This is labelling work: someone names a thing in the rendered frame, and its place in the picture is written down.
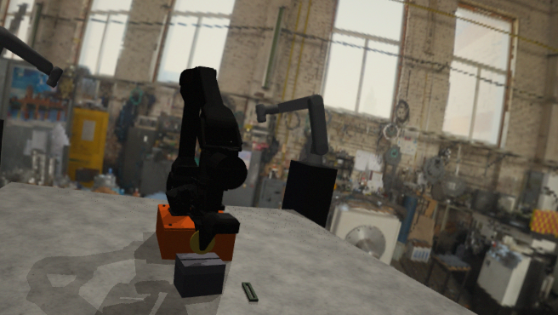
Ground gold coin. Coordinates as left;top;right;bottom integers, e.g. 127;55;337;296
190;231;215;255

